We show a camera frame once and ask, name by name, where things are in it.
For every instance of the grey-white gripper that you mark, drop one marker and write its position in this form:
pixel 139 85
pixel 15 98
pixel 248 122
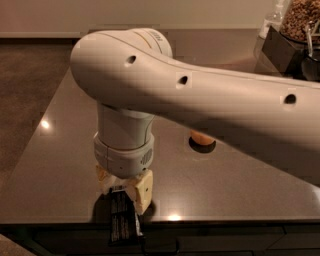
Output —
pixel 122 159

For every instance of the black rxbar chocolate wrapper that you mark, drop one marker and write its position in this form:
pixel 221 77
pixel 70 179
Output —
pixel 124 221

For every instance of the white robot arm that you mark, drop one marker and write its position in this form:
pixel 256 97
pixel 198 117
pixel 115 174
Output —
pixel 133 77

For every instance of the orange ball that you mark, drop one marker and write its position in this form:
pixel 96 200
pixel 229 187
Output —
pixel 201 139

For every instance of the black box holder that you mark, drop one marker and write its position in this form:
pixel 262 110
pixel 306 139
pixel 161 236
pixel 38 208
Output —
pixel 284 54

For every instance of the clear plastic bottle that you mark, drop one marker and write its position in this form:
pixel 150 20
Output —
pixel 273 19

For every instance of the glass jar of granola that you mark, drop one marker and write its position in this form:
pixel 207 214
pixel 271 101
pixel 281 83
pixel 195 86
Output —
pixel 298 15

